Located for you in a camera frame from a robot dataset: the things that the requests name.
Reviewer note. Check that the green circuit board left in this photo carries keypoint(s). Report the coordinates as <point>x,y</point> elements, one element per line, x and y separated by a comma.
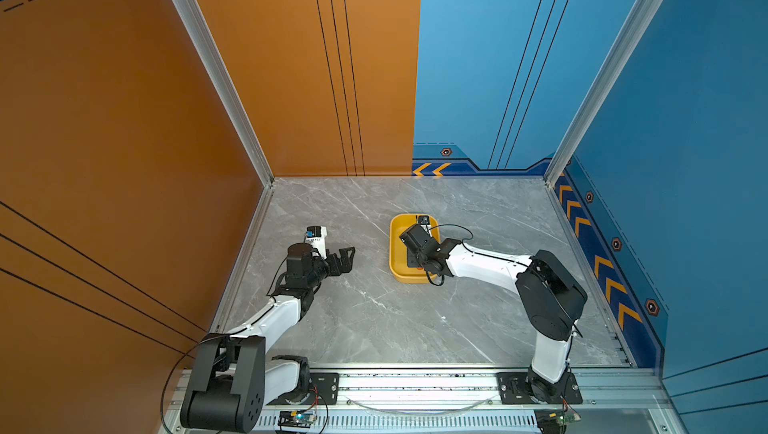
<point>296,421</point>

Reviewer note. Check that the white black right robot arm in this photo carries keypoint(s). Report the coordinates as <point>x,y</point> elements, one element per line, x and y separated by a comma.
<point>553,300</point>

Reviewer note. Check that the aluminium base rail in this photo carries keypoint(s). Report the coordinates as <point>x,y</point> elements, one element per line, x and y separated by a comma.
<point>432,398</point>

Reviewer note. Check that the yellow plastic bin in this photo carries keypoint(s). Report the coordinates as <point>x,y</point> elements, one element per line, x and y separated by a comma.
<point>403,261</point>

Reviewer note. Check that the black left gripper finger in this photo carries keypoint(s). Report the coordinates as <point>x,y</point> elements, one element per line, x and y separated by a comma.
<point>347,254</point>
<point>337,268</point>

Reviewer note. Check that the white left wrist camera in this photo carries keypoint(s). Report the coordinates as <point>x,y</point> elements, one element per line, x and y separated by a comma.
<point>315,236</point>

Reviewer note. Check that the aluminium corner post left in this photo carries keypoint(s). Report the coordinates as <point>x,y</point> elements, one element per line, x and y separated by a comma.
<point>203,40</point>

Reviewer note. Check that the aluminium corner post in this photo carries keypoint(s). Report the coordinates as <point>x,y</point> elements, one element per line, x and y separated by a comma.
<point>632,31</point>
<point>203,40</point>

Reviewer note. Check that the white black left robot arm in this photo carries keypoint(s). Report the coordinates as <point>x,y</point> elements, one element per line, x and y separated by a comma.
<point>232,379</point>

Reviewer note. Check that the green circuit board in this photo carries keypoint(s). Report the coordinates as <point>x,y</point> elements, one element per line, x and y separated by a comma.
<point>556,422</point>
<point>296,421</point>

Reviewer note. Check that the aluminium corner post right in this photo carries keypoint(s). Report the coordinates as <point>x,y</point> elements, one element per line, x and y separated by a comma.
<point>632,31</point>

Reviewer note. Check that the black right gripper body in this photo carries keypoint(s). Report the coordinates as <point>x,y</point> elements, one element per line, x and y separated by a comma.
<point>423,262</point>

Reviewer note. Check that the green circuit board right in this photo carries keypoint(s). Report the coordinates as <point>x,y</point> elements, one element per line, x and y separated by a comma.
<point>556,422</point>

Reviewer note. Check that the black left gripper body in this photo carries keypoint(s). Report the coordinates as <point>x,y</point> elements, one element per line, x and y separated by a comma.
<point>320,271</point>

